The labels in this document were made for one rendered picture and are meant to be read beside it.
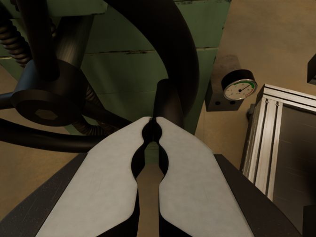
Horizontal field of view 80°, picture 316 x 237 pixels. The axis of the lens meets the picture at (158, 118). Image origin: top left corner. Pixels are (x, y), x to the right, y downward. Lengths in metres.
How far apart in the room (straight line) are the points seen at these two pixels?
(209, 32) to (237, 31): 1.37
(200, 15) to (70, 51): 0.21
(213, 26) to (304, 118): 0.77
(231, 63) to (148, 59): 0.21
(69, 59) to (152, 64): 0.21
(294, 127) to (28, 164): 1.30
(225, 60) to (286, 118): 0.57
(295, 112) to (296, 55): 0.71
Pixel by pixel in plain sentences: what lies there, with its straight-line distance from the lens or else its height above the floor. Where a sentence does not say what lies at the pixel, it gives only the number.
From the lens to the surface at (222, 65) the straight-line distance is 0.50.
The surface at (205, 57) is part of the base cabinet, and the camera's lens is 0.41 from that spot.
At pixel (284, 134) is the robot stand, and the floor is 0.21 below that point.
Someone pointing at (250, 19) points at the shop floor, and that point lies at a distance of 1.90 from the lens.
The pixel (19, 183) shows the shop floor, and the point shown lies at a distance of 1.23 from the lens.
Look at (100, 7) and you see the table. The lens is 0.24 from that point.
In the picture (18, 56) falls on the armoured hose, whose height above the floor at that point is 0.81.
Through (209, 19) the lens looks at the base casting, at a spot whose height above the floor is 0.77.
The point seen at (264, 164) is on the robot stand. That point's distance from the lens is 0.85.
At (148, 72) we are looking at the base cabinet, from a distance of 0.42.
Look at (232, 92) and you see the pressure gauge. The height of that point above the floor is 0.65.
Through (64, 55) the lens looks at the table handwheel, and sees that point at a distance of 0.23.
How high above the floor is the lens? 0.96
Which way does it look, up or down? 59 degrees down
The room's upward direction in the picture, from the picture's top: 5 degrees counter-clockwise
